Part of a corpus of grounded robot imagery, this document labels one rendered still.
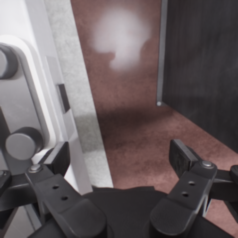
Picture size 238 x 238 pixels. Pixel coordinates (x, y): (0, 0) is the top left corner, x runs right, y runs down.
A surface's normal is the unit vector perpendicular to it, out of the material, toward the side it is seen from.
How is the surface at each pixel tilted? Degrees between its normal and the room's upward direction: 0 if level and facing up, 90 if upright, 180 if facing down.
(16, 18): 0
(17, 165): 90
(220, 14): 90
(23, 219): 0
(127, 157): 0
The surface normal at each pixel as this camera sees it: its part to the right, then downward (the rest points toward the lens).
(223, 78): -1.00, 0.01
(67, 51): 0.03, 0.29
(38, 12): 0.99, -0.17
